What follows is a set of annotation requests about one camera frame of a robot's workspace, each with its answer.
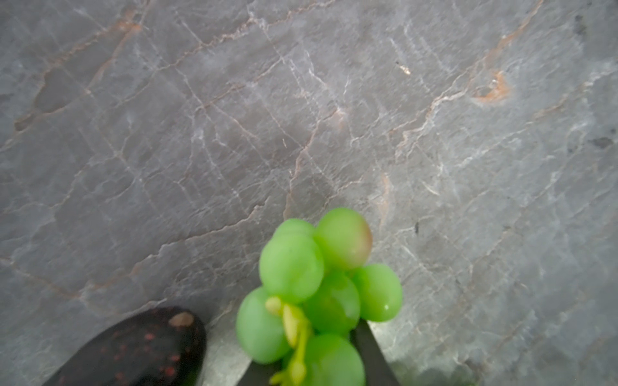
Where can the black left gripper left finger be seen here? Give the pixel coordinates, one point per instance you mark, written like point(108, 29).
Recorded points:
point(259, 374)

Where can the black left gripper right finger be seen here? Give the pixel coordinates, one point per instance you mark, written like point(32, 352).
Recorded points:
point(377, 370)

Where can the green fake grape bunch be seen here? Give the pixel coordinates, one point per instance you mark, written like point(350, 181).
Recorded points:
point(316, 283)

